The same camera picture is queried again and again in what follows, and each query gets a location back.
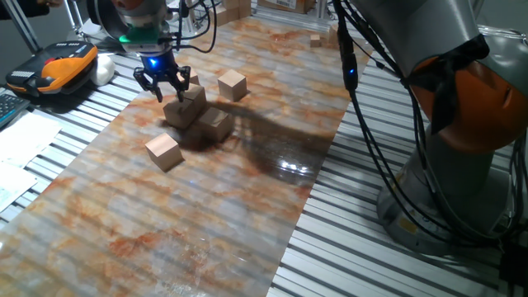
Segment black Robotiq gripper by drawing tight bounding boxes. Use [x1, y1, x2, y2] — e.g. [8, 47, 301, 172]
[132, 48, 192, 103]

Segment black sleeved forearm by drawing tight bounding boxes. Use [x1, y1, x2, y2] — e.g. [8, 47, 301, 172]
[0, 0, 50, 21]

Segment white rounded object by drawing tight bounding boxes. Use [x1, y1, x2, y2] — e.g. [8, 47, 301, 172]
[90, 54, 116, 87]

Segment black round machine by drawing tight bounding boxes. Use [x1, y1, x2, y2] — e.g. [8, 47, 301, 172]
[85, 0, 125, 42]

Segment orange black teach pendant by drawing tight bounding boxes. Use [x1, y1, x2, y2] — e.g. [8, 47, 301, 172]
[5, 40, 99, 98]

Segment thin metal tripod leg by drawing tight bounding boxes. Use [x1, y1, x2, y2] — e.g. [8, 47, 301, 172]
[64, 0, 92, 42]

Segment brown cardboard box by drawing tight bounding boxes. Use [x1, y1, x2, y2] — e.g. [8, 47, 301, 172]
[257, 0, 317, 15]

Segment orange grey marble mat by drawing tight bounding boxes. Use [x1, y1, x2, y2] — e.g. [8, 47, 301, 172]
[0, 18, 372, 297]

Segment white paper sheet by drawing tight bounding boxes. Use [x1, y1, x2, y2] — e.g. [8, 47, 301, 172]
[0, 161, 38, 214]
[0, 111, 63, 168]

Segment grey metal stand bar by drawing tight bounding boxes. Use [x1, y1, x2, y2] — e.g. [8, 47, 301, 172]
[3, 0, 42, 54]

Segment black keyboard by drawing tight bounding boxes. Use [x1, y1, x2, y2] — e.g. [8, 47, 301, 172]
[0, 92, 31, 129]

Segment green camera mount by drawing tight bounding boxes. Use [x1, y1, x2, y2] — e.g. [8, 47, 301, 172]
[118, 25, 163, 45]

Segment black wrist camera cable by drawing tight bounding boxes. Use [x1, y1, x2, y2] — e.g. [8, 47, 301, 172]
[164, 0, 219, 54]

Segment black strap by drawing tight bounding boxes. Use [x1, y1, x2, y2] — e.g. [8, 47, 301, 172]
[403, 33, 492, 135]

